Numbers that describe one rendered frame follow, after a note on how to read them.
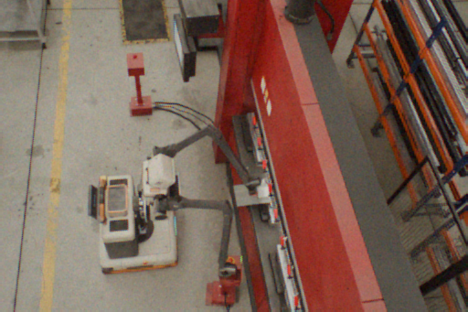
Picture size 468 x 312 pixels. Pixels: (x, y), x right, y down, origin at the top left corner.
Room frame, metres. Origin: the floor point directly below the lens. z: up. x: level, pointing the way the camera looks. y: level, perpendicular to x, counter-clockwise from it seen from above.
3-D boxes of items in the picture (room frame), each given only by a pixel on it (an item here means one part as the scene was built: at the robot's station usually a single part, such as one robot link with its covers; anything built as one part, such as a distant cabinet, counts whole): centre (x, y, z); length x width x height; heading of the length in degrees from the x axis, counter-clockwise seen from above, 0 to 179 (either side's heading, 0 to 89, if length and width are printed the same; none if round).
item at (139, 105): (2.98, 1.11, 0.41); 0.25 x 0.20 x 0.83; 109
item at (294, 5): (2.28, -0.29, 2.53); 0.33 x 0.25 x 0.47; 19
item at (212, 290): (1.15, -0.12, 0.06); 0.25 x 0.20 x 0.12; 97
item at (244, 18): (2.71, -0.19, 1.15); 0.85 x 0.25 x 2.30; 109
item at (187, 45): (2.69, 0.56, 1.42); 0.45 x 0.12 x 0.36; 23
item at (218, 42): (2.88, 0.34, 1.17); 0.40 x 0.24 x 0.07; 19
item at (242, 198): (1.69, -0.20, 1.00); 0.26 x 0.18 x 0.01; 109
